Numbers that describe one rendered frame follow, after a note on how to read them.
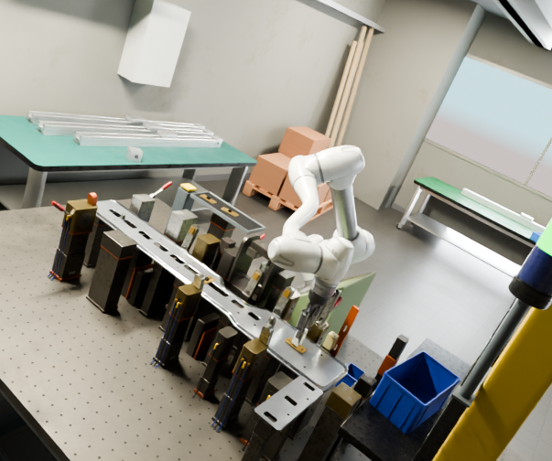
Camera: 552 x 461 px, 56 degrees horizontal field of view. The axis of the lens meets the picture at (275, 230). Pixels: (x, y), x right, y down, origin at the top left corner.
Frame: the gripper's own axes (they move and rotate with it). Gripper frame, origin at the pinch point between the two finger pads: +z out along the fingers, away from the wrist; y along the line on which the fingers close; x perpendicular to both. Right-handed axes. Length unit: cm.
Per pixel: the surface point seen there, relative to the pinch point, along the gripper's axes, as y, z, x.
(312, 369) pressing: 5.1, 4.7, 11.2
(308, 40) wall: -430, -82, -297
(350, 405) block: 17.1, -0.9, 30.7
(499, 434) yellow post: 53, -42, 65
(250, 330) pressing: 9.4, 4.7, -15.1
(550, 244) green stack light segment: 67, -84, 54
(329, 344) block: -10.7, 1.9, 8.4
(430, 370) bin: -23.2, -6.6, 43.5
